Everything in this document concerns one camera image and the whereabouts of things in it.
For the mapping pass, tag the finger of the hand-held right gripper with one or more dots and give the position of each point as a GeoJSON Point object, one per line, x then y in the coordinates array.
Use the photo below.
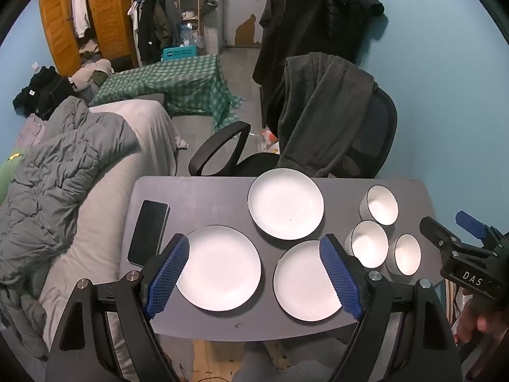
{"type": "Point", "coordinates": [471, 223]}
{"type": "Point", "coordinates": [439, 236]}

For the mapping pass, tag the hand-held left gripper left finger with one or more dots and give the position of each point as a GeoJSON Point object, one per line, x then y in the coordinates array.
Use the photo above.
{"type": "Point", "coordinates": [169, 276]}

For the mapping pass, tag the white bed sheet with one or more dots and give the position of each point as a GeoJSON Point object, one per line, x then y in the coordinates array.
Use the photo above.
{"type": "Point", "coordinates": [131, 191]}

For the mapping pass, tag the black smartphone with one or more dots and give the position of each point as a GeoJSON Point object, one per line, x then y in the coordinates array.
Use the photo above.
{"type": "Point", "coordinates": [149, 232]}

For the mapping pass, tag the grey duvet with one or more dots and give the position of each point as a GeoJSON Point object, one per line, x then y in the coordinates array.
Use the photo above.
{"type": "Point", "coordinates": [63, 175]}

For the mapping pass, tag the wooden wardrobe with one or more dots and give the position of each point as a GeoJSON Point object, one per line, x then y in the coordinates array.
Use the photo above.
{"type": "Point", "coordinates": [107, 16]}

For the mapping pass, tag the light wooden boards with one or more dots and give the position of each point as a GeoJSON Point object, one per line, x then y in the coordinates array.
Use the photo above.
{"type": "Point", "coordinates": [453, 310]}

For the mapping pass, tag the white plate with dark rim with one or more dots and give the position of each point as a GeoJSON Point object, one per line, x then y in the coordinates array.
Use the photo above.
{"type": "Point", "coordinates": [304, 282]}
{"type": "Point", "coordinates": [284, 203]}
{"type": "Point", "coordinates": [222, 268]}

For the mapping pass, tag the wooden shelf rack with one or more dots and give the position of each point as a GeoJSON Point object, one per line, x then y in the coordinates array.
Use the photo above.
{"type": "Point", "coordinates": [189, 4]}

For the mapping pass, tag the black coats pile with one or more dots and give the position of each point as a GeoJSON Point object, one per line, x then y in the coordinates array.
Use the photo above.
{"type": "Point", "coordinates": [310, 24]}

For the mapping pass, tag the black mesh office chair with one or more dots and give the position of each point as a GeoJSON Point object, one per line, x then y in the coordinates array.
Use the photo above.
{"type": "Point", "coordinates": [375, 127]}

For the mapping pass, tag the crumpled plastic bag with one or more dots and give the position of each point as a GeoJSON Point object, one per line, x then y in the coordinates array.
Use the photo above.
{"type": "Point", "coordinates": [268, 139]}

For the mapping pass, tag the dark hanging clothes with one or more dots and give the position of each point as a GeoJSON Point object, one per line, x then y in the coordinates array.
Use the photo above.
{"type": "Point", "coordinates": [157, 24]}

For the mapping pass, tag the black clothes pile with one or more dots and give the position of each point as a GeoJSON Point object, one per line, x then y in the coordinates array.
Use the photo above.
{"type": "Point", "coordinates": [39, 89]}

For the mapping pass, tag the teal box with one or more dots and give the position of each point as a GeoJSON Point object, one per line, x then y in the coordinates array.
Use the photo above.
{"type": "Point", "coordinates": [179, 53]}

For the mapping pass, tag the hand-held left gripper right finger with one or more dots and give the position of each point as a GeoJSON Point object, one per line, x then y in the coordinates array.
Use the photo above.
{"type": "Point", "coordinates": [338, 278]}

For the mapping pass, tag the green checkered cloth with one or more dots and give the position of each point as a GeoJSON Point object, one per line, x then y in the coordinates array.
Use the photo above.
{"type": "Point", "coordinates": [171, 81]}

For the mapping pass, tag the dark grey towel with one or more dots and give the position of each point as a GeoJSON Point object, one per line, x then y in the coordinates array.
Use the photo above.
{"type": "Point", "coordinates": [322, 111]}

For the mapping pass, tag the lilac cloth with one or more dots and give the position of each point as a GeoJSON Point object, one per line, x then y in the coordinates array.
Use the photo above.
{"type": "Point", "coordinates": [30, 131]}

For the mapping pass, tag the grey door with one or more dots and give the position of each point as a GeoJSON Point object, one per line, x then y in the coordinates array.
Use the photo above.
{"type": "Point", "coordinates": [238, 12]}

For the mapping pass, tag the white hanging shirt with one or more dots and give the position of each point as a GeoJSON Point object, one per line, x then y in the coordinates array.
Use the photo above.
{"type": "Point", "coordinates": [80, 8]}

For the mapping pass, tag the person's right hand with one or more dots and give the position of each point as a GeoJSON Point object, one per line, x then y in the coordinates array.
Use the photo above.
{"type": "Point", "coordinates": [465, 326]}

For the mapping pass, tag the white bowl with dark rim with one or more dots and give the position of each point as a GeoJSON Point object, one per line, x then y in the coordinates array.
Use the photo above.
{"type": "Point", "coordinates": [370, 244]}
{"type": "Point", "coordinates": [381, 205]}
{"type": "Point", "coordinates": [407, 254]}

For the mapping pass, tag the green pillow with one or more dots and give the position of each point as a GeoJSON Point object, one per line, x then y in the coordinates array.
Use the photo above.
{"type": "Point", "coordinates": [10, 175]}

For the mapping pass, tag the beige clothes pile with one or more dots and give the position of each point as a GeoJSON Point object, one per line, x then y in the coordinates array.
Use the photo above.
{"type": "Point", "coordinates": [89, 73]}

